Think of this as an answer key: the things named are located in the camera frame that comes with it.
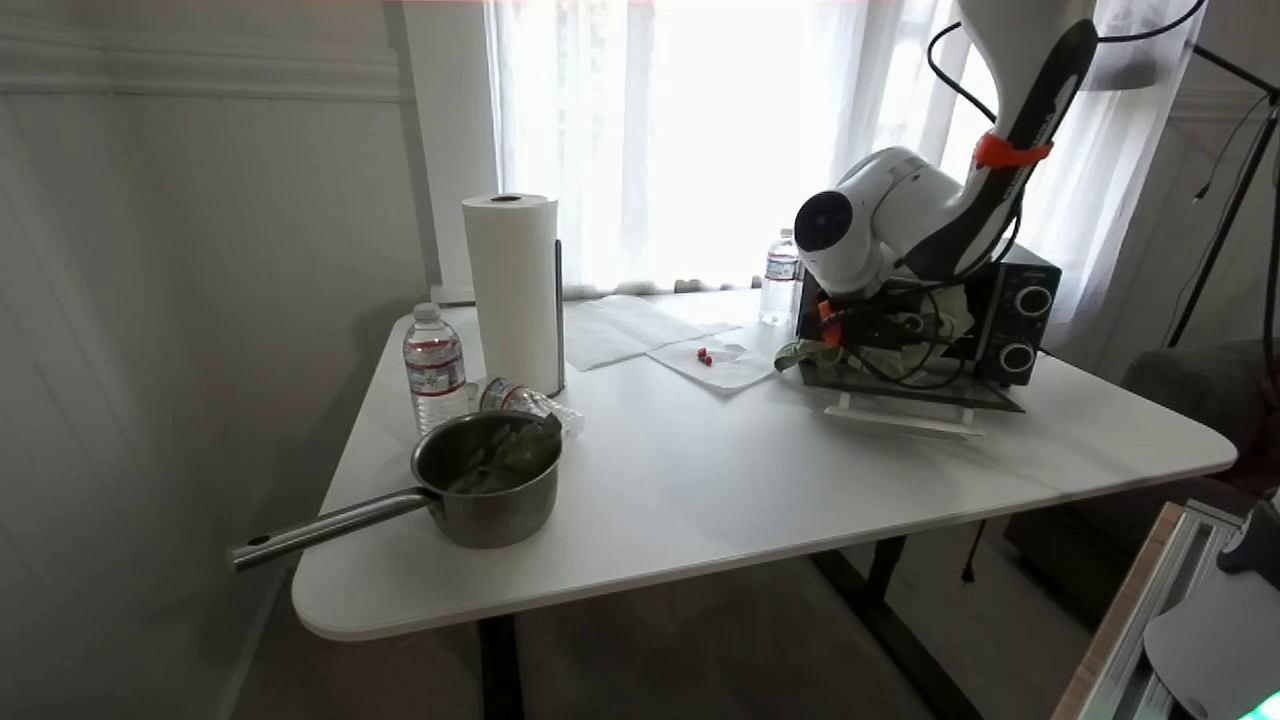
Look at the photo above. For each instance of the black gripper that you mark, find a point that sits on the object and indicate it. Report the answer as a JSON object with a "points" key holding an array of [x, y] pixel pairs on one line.
{"points": [[874, 322]]}

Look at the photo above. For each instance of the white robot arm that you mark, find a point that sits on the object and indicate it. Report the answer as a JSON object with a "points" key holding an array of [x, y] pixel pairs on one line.
{"points": [[907, 201]]}

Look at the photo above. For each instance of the black toaster oven microwave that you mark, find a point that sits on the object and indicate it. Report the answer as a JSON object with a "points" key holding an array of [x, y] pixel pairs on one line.
{"points": [[1015, 324]]}

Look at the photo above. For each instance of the white rimmed microwave knob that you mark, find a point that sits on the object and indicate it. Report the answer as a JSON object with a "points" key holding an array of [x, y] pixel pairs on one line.
{"points": [[1032, 303], [1022, 356]]}

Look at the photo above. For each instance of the dark paper towel holder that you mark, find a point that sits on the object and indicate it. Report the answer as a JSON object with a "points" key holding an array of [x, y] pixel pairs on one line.
{"points": [[558, 322]]}

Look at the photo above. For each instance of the white paper towel roll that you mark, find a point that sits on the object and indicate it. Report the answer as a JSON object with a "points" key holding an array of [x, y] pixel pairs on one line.
{"points": [[509, 286]]}

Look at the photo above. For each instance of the orange gripper clip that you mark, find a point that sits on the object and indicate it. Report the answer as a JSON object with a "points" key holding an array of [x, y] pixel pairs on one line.
{"points": [[828, 324]]}

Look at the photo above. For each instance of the clear plastic water bottle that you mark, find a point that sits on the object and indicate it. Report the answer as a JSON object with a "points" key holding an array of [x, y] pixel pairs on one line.
{"points": [[777, 286]]}

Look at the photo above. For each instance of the small red object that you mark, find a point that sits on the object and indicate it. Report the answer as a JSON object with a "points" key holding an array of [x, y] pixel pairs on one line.
{"points": [[704, 352]]}

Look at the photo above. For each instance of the plain white paper sheet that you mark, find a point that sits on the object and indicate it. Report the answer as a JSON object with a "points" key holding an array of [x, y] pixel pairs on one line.
{"points": [[615, 331]]}

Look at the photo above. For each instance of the white sheer curtain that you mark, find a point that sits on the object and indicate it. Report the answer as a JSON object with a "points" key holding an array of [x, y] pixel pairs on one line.
{"points": [[695, 132]]}

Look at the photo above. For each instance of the dark sofa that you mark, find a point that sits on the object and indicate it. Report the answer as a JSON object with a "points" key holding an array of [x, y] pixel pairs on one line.
{"points": [[1214, 386]]}

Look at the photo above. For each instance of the black tripod stand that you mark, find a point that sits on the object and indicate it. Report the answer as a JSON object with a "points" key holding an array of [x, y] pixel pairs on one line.
{"points": [[1227, 227]]}

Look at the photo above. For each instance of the crumpled clear plastic wrap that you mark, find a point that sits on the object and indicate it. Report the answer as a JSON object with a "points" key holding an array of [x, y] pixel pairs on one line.
{"points": [[512, 397]]}

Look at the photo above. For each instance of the green leafy vegetables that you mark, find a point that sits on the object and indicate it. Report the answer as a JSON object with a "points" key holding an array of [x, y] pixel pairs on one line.
{"points": [[503, 455]]}

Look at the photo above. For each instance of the water bottle with red label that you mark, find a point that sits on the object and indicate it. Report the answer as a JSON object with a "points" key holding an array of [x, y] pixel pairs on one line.
{"points": [[432, 361]]}

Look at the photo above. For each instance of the grey round object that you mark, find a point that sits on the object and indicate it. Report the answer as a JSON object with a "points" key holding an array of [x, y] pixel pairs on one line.
{"points": [[1200, 640]]}

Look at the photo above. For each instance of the black table frame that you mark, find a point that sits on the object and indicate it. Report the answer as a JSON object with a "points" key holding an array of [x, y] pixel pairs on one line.
{"points": [[895, 640]]}

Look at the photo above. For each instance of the white wooden frame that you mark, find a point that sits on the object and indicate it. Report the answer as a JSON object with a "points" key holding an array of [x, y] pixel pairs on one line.
{"points": [[1124, 640]]}

